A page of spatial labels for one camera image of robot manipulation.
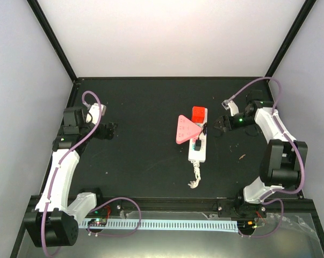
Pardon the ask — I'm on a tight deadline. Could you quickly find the white knotted power cord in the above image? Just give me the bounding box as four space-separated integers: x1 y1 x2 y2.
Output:
187 160 201 189

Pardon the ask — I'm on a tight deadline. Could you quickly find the left black frame post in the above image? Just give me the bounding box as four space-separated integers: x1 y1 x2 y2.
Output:
27 0 77 82

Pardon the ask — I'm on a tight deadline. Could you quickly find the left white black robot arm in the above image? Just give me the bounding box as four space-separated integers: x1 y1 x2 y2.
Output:
24 103 117 247

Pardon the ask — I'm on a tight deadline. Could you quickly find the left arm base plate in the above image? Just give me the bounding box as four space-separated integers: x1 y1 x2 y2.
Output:
78 200 123 234

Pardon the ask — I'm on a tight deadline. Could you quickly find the white slotted cable duct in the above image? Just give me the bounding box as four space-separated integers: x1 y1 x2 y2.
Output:
78 218 238 233

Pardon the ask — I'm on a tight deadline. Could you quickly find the red cube plug adapter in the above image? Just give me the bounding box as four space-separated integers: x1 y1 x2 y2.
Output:
191 106 206 124

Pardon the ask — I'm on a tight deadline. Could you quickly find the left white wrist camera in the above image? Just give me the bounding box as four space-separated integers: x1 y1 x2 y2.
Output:
85 103 106 125

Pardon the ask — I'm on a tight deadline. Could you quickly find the black plug with thin cable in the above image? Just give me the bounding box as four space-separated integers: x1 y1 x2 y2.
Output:
194 123 207 151

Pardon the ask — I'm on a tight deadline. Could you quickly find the pink triangular plug adapter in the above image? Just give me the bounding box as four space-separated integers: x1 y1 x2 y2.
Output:
176 115 202 144

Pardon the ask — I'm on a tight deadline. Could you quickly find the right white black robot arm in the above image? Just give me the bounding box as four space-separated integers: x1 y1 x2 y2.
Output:
213 90 308 217

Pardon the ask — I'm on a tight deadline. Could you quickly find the black frame post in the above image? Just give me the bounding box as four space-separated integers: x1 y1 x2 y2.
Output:
265 0 316 77
27 0 77 82

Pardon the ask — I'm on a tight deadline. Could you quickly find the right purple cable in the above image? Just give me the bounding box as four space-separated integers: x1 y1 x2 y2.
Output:
229 77 306 240

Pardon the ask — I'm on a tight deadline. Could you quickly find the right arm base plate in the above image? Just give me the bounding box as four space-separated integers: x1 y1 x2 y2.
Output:
217 198 266 218

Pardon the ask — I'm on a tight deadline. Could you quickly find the right black frame post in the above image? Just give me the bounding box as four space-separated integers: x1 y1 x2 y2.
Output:
265 0 316 77

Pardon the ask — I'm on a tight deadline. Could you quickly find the white power strip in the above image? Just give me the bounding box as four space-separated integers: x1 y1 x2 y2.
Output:
188 106 208 163

